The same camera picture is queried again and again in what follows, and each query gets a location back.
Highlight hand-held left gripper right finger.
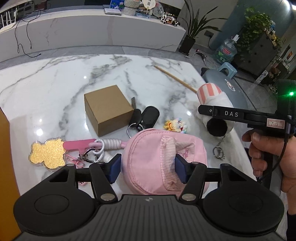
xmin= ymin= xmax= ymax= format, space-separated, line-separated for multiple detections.
xmin=175 ymin=153 xmax=252 ymax=204

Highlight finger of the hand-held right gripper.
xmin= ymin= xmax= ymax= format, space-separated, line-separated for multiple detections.
xmin=198 ymin=105 xmax=217 ymax=117

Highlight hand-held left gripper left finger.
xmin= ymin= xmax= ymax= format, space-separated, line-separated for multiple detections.
xmin=44 ymin=153 xmax=122 ymax=204

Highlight pink small backpack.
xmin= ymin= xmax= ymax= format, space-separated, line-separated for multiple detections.
xmin=121 ymin=128 xmax=210 ymax=195

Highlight black flip car key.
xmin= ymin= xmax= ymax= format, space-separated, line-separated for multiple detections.
xmin=127 ymin=97 xmax=145 ymax=137

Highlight brown cardboard box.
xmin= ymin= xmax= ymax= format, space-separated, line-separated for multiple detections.
xmin=84 ymin=85 xmax=134 ymax=137

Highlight orange and white storage box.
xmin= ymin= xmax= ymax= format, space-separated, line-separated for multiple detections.
xmin=0 ymin=108 xmax=21 ymax=241

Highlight person's right forearm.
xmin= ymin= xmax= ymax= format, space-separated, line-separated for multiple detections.
xmin=285 ymin=192 xmax=296 ymax=241

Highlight white marble desktop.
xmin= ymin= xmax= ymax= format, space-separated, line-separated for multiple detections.
xmin=0 ymin=54 xmax=258 ymax=200

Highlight person's right hand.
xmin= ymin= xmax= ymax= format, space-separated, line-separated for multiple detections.
xmin=242 ymin=130 xmax=296 ymax=197

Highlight white plush toy striped hat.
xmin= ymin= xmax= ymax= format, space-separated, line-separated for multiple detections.
xmin=196 ymin=82 xmax=234 ymax=161

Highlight grey round chair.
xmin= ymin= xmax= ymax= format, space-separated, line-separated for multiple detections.
xmin=201 ymin=68 xmax=250 ymax=109

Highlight colourful doll figurine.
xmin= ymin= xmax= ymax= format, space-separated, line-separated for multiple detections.
xmin=164 ymin=118 xmax=188 ymax=134

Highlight thin wooden stick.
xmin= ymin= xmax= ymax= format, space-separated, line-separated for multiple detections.
xmin=154 ymin=65 xmax=197 ymax=93

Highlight blue plastic stool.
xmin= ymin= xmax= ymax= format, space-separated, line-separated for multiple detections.
xmin=218 ymin=62 xmax=238 ymax=79

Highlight hair dryer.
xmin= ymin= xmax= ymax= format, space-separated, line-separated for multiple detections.
xmin=196 ymin=49 xmax=208 ymax=62

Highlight large water bottle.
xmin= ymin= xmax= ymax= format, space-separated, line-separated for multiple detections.
xmin=215 ymin=34 xmax=238 ymax=65

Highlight grey cabinet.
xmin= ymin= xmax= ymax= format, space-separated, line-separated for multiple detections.
xmin=238 ymin=30 xmax=292 ymax=77

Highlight potted plant black pot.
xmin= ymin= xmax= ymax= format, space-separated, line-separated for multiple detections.
xmin=179 ymin=0 xmax=228 ymax=55

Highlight gold glitter bear charm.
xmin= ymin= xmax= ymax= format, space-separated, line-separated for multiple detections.
xmin=28 ymin=138 xmax=68 ymax=172

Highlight green trailing vine plant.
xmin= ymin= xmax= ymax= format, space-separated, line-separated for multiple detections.
xmin=236 ymin=7 xmax=281 ymax=61

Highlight black white cow figurines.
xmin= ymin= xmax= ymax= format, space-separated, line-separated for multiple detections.
xmin=161 ymin=13 xmax=181 ymax=26

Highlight decorative patterned plate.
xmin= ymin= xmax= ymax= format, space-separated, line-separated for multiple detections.
xmin=153 ymin=1 xmax=165 ymax=18

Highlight white round hand fan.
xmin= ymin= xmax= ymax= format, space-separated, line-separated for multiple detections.
xmin=142 ymin=0 xmax=156 ymax=12

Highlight white woven basket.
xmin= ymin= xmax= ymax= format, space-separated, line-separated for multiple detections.
xmin=124 ymin=0 xmax=142 ymax=16

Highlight blue green painting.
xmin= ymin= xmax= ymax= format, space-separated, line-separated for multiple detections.
xmin=110 ymin=0 xmax=125 ymax=10

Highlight white marble media console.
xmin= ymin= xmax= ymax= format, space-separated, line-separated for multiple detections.
xmin=0 ymin=5 xmax=186 ymax=63

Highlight white router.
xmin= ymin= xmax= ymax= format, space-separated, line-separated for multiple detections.
xmin=0 ymin=8 xmax=19 ymax=30

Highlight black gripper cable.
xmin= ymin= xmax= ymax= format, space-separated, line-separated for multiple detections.
xmin=257 ymin=115 xmax=292 ymax=183

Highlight pink phone lanyard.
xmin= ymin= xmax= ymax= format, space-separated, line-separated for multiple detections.
xmin=63 ymin=138 xmax=126 ymax=163

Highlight black power cable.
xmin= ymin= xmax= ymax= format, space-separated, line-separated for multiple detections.
xmin=14 ymin=11 xmax=42 ymax=57

